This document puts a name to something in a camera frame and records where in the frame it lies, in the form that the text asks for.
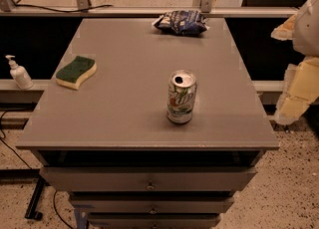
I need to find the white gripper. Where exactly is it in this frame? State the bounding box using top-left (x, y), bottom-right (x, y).
top-left (271, 0), bottom-right (319, 125)

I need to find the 7up soda can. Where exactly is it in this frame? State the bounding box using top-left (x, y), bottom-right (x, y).
top-left (167, 70), bottom-right (197, 123)

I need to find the blue chip bag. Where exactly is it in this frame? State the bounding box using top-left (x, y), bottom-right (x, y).
top-left (153, 10), bottom-right (209, 36)

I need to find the grey drawer cabinet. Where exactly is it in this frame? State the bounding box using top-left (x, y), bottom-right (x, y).
top-left (15, 17), bottom-right (280, 229)

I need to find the green yellow sponge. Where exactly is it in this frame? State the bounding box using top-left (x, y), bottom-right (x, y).
top-left (56, 56), bottom-right (97, 90)

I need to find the bottom grey drawer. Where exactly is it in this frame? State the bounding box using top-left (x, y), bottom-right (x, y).
top-left (88, 213), bottom-right (220, 229)

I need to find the grey drawer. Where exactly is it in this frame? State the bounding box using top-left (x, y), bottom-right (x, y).
top-left (40, 167), bottom-right (256, 192)
top-left (88, 213), bottom-right (220, 229)
top-left (70, 196), bottom-right (234, 214)

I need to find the middle grey drawer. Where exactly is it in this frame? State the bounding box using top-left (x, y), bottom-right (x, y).
top-left (70, 196), bottom-right (234, 214)

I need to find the top grey drawer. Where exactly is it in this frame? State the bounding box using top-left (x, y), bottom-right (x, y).
top-left (40, 167), bottom-right (256, 192)

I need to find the white pump bottle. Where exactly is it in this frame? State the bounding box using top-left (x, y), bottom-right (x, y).
top-left (5, 55), bottom-right (33, 90)

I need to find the black cable on rail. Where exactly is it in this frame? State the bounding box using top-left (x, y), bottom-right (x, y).
top-left (13, 3), bottom-right (115, 14)

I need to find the black floor cable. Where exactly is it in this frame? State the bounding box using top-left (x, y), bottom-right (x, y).
top-left (0, 108), bottom-right (34, 171)

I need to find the black metal floor bracket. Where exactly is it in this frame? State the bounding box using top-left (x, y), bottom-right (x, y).
top-left (25, 177), bottom-right (45, 221)

